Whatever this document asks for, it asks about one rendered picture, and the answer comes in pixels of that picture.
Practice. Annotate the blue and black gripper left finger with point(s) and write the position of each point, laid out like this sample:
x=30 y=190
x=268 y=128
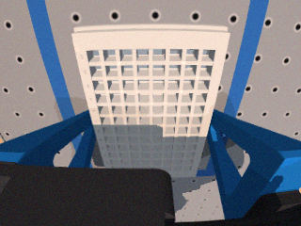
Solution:
x=39 y=147

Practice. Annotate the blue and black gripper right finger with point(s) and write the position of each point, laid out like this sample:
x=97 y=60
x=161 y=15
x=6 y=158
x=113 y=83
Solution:
x=275 y=163

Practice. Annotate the blue tape outline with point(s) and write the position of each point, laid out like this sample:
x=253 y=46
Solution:
x=254 y=23

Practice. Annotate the grey perforated base plate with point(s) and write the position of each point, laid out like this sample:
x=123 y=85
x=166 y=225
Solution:
x=272 y=97

